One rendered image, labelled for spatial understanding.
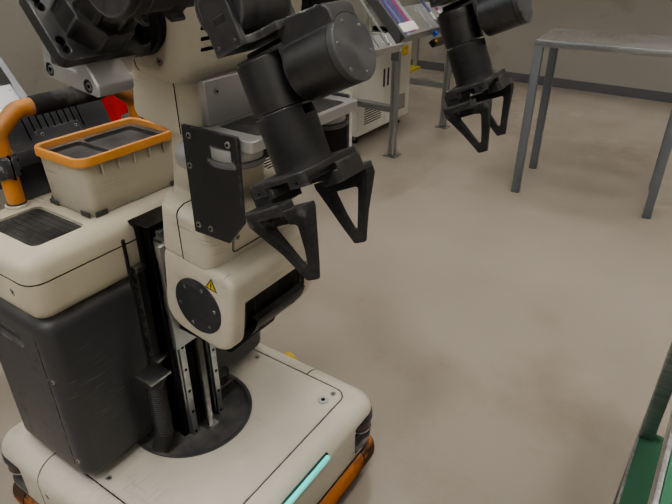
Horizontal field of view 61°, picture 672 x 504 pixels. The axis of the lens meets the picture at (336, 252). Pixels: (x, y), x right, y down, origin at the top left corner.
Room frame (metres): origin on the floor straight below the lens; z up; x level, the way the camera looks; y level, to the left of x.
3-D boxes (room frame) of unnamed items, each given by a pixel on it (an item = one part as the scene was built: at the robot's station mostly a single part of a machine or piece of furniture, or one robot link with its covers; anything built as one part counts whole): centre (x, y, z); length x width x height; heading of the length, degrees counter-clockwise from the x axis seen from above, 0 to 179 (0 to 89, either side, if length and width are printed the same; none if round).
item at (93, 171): (1.06, 0.44, 0.87); 0.23 x 0.15 x 0.11; 146
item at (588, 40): (2.95, -1.38, 0.40); 0.70 x 0.45 x 0.80; 60
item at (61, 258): (1.04, 0.42, 0.59); 0.55 x 0.34 x 0.83; 146
